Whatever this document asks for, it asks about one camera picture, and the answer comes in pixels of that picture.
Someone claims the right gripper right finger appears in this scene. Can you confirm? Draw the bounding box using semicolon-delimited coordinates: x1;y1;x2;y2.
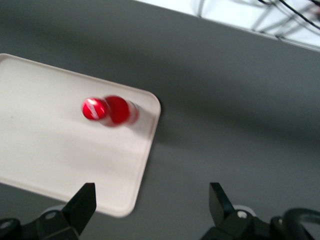
201;182;272;240

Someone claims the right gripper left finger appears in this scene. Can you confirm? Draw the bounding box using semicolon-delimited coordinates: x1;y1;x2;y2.
36;182;97;240

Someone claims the red coke bottle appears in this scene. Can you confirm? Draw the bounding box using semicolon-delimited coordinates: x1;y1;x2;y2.
81;95;141;129

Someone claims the beige plastic tray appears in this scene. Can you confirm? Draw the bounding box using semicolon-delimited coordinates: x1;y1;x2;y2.
0;52;162;219

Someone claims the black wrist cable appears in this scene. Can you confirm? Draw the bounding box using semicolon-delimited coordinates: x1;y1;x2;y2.
271;207;320;240

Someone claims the black floor cable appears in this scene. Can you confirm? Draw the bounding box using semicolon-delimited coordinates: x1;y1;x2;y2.
257;0;320;30

